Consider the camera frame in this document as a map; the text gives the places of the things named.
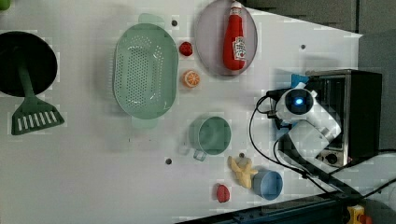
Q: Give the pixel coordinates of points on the blue glass oven door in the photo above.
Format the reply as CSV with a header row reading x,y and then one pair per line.
x,y
298,81

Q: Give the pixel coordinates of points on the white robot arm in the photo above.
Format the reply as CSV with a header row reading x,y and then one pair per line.
x,y
312,129

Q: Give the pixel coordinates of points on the black oven knobs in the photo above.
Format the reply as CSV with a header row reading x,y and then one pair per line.
x,y
331,158

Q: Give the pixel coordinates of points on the green measuring cup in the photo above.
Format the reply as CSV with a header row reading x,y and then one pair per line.
x,y
209,136

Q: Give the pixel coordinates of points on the orange slice toy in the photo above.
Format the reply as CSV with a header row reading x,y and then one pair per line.
x,y
190,79

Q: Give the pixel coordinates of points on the red strawberry toy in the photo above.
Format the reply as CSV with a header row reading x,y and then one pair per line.
x,y
186,49

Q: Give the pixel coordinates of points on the red ketchup bottle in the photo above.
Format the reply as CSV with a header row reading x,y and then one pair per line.
x,y
234,46

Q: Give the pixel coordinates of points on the green perforated colander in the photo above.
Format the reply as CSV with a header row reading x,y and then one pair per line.
x,y
145,71

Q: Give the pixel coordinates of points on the yellow banana toy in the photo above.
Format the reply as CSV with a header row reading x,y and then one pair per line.
x,y
244,172

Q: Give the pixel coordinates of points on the grey round plate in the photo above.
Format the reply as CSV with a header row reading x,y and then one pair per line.
x,y
209,31

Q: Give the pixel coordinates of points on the red apple toy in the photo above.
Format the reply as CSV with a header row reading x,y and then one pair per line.
x,y
222,194

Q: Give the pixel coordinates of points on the blue cup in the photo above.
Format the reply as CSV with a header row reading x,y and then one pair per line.
x,y
268,184

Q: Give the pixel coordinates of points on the green slotted spatula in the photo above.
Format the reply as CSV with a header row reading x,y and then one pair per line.
x,y
33,114

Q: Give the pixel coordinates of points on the black round pan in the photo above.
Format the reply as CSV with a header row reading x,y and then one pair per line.
x,y
40,60

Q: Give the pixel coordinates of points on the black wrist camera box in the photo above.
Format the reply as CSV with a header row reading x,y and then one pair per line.
x,y
274,97

